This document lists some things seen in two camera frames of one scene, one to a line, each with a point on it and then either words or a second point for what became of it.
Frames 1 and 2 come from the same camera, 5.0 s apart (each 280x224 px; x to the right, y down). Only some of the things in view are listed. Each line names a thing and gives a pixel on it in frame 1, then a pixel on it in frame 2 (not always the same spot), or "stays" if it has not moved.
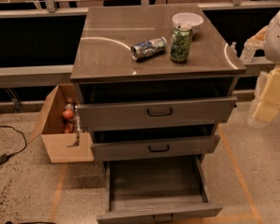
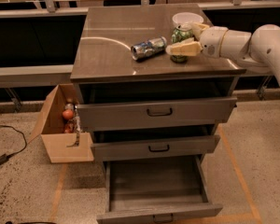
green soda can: [181, 42] stays
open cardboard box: [51, 128] stays
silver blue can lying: [148, 49] stays
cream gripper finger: [274, 96] → [197, 29]
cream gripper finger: [258, 40] → [189, 48]
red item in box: [69, 128] stays
